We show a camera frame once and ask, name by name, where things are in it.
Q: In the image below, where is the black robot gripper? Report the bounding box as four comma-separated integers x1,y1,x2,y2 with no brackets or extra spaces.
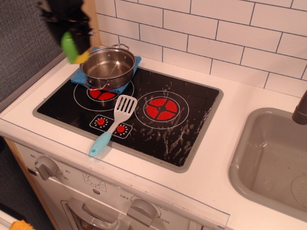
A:
37,0,94,56

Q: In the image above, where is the green and yellow toy corn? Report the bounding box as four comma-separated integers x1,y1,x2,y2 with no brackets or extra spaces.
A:
60,32,90,64

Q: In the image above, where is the silver metal pot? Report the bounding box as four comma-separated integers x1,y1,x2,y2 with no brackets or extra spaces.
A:
79,44,137,91

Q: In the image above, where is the wooden side panel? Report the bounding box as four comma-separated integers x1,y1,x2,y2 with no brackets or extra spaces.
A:
82,0,101,48

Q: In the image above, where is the blue cloth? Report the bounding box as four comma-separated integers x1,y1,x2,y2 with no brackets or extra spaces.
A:
70,46,142,93

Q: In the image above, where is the black toy stovetop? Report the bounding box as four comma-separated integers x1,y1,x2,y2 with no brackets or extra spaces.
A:
32,66,224,173

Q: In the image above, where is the grey left oven knob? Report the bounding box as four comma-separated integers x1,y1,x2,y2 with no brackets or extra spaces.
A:
35,156,59,181

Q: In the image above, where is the grey oven knob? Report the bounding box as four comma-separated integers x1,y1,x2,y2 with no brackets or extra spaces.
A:
35,156,59,181
127,198,158,227

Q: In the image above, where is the white toy oven front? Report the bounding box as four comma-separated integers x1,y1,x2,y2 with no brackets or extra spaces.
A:
16,144,201,230

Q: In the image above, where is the grey right oven knob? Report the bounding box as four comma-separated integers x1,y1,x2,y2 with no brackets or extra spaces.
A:
127,198,158,227

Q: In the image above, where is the orange cloth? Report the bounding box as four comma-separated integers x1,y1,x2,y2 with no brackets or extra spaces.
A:
9,220,34,230

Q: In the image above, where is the grey plastic sink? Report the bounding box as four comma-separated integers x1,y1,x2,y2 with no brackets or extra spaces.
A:
229,108,307,221

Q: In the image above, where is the grey faucet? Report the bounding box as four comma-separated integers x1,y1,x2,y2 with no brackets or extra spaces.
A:
292,91,307,125

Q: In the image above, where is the white spatula with blue handle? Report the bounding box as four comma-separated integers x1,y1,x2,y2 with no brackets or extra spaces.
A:
89,95,138,157

